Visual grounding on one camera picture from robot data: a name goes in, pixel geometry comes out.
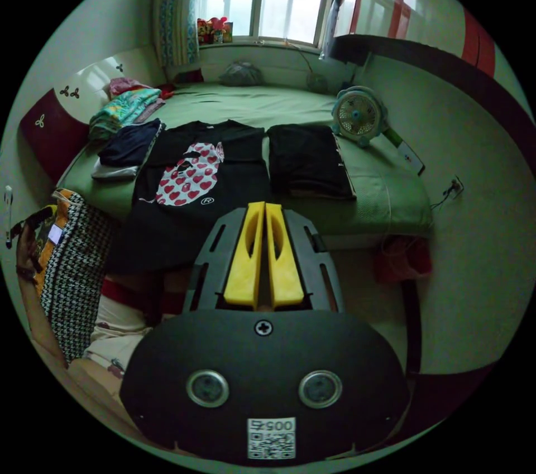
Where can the wall socket with plug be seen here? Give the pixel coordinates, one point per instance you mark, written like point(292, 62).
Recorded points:
point(454, 188)

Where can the white and green carton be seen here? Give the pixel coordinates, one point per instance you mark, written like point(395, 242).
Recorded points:
point(408, 153)

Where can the person's left forearm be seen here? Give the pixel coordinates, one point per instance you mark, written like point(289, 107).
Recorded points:
point(39, 315)

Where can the black shirt with heart print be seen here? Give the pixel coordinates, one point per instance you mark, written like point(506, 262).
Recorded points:
point(155, 231)

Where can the red plastic bag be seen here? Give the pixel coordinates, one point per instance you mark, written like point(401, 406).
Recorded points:
point(402, 260)

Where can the colourful toys on sill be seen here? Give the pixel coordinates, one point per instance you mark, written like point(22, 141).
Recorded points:
point(213, 30)

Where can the pile of clothes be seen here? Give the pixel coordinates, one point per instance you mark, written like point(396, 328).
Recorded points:
point(127, 147)

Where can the patterned curtain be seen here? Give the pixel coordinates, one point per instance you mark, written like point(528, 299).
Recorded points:
point(176, 9)

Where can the person's left hand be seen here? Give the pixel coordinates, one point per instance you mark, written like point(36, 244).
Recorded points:
point(28, 250)

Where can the grey plastic bag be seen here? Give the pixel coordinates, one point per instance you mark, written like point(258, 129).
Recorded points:
point(240, 74)

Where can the person's body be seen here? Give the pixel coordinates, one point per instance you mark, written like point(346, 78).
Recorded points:
point(79, 264)

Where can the bed with green sheet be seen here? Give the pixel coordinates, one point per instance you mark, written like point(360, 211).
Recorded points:
point(259, 105)

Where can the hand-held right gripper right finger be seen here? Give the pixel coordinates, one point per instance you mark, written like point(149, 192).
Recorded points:
point(284, 273)

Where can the red and white headboard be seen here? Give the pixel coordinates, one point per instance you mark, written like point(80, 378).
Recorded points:
point(50, 135)

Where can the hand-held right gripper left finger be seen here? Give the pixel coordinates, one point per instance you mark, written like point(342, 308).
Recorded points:
point(245, 269)

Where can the folded floral blanket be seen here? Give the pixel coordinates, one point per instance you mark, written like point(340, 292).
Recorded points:
point(125, 107)

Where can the folded black garment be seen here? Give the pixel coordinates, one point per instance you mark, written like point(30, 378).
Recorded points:
point(305, 160)

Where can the small light blue fan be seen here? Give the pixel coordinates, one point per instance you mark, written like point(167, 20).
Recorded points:
point(359, 116)

